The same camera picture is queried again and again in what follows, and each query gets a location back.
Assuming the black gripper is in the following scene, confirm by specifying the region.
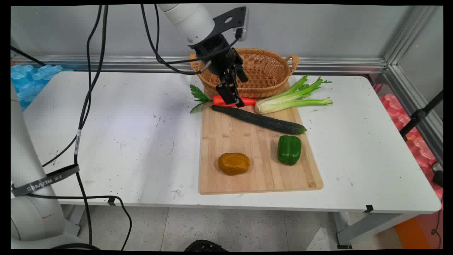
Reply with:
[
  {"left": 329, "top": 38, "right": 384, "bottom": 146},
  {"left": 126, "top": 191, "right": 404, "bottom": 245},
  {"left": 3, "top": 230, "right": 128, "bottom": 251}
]
[{"left": 189, "top": 32, "right": 249, "bottom": 108}]

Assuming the long dark green cucumber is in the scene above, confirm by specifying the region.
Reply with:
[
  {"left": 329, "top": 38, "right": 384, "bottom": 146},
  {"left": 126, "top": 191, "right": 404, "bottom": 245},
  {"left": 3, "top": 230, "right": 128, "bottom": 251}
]
[{"left": 211, "top": 105, "right": 307, "bottom": 135}]

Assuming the orange carrot with green leaves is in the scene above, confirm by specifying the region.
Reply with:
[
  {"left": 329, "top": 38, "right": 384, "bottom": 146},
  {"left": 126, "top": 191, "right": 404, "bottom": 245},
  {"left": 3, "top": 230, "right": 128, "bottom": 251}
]
[{"left": 189, "top": 84, "right": 258, "bottom": 114}]

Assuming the woven wicker basket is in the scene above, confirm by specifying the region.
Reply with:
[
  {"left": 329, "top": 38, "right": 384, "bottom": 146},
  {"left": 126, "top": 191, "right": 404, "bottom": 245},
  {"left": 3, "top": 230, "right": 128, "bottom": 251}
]
[{"left": 189, "top": 48, "right": 300, "bottom": 99}]

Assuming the pale green celery stalk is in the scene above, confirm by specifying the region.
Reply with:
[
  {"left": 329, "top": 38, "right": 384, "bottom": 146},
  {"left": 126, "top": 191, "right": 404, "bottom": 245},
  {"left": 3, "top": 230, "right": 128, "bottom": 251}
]
[{"left": 255, "top": 75, "right": 333, "bottom": 115}]

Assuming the wooden cutting board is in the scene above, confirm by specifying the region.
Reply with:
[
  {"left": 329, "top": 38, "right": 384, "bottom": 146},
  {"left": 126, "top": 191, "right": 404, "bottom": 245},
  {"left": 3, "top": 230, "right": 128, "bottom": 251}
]
[{"left": 199, "top": 82, "right": 323, "bottom": 196}]

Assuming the brown potato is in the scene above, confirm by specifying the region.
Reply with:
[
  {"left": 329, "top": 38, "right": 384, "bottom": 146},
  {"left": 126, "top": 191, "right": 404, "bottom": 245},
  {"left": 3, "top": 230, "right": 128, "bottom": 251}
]
[{"left": 218, "top": 153, "right": 251, "bottom": 176}]

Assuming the green bell pepper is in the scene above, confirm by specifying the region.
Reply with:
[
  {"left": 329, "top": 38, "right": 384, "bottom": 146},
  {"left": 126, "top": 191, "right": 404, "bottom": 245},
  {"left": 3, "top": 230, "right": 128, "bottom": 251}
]
[{"left": 277, "top": 135, "right": 302, "bottom": 166}]

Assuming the black round floor object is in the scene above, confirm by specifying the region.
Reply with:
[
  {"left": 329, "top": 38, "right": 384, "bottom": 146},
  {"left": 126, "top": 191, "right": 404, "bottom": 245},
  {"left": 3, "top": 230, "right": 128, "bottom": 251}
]
[{"left": 184, "top": 240, "right": 229, "bottom": 252}]

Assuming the black tripod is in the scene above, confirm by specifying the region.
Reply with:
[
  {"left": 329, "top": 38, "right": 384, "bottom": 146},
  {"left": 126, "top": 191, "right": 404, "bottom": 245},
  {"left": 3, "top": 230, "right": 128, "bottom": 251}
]
[{"left": 399, "top": 90, "right": 443, "bottom": 142}]

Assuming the grey metal table leg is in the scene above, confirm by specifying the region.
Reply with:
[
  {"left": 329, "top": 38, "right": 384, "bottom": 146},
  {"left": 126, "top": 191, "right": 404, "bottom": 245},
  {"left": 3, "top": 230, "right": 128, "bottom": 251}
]
[{"left": 334, "top": 212, "right": 422, "bottom": 249}]

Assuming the red foam mat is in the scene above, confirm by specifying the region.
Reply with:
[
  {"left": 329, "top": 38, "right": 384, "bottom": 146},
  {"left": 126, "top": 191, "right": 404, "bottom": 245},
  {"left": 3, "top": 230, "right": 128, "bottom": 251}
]
[{"left": 372, "top": 83, "right": 443, "bottom": 248}]

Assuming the black power adapter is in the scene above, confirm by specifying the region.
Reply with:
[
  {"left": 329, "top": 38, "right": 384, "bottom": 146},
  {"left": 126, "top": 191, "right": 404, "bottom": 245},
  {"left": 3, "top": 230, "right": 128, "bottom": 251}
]
[{"left": 432, "top": 161, "right": 443, "bottom": 188}]

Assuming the wrist camera with black bracket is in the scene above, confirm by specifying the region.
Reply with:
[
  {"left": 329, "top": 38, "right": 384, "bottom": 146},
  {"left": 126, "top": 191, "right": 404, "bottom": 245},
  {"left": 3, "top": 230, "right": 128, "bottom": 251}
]
[{"left": 212, "top": 6, "right": 249, "bottom": 41}]

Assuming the black camera cable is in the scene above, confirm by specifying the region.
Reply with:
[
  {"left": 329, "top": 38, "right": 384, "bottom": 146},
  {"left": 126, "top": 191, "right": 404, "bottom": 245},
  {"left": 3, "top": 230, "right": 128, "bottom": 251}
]
[{"left": 154, "top": 4, "right": 245, "bottom": 66}]

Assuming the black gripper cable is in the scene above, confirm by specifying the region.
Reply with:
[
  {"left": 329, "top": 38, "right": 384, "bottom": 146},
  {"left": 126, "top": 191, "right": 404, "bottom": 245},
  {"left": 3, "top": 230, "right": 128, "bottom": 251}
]
[{"left": 141, "top": 4, "right": 213, "bottom": 75}]

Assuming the long aluminium wall rail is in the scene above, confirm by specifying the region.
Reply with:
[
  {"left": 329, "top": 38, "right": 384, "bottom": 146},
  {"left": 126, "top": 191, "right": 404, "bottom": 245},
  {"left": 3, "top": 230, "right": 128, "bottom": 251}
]
[{"left": 11, "top": 55, "right": 390, "bottom": 75}]

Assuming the thin black cable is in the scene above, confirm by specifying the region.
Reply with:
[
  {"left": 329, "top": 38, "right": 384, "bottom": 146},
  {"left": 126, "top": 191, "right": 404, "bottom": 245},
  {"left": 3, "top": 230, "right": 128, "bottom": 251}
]
[{"left": 42, "top": 4, "right": 103, "bottom": 167}]

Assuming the thick black cable with label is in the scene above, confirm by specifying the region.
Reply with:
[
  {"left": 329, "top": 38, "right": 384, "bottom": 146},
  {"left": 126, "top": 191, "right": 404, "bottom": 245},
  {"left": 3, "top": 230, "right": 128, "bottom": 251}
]
[{"left": 73, "top": 4, "right": 108, "bottom": 247}]

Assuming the black cable under table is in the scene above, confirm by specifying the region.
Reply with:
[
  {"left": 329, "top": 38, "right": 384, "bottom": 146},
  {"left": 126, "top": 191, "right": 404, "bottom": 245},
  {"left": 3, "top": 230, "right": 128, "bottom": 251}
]
[{"left": 27, "top": 193, "right": 133, "bottom": 251}]

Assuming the aluminium corner post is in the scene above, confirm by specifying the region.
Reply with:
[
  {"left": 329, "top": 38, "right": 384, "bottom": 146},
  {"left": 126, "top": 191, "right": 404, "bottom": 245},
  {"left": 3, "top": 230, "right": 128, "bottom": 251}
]
[{"left": 382, "top": 5, "right": 443, "bottom": 167}]

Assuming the grey velcro strap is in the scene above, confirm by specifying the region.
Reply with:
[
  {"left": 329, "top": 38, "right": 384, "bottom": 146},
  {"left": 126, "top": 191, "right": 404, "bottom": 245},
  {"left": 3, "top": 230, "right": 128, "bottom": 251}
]
[{"left": 11, "top": 164, "right": 80, "bottom": 197}]

